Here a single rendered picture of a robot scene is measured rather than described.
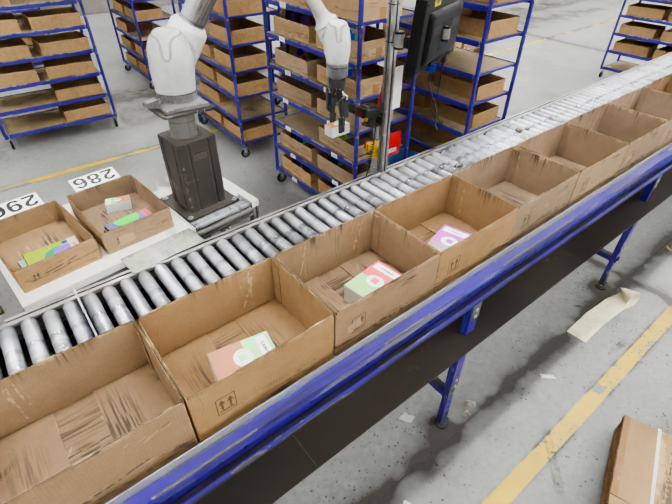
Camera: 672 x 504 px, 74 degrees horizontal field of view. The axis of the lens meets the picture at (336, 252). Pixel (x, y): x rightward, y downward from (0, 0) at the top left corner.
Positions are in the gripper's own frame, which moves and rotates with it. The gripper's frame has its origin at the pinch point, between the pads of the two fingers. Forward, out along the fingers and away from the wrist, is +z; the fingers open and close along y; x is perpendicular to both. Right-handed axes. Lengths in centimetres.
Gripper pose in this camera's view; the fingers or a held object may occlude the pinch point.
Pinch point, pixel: (337, 123)
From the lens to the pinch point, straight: 207.6
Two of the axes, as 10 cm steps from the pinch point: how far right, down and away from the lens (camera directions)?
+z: 0.0, 7.8, 6.3
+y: -6.3, -4.9, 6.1
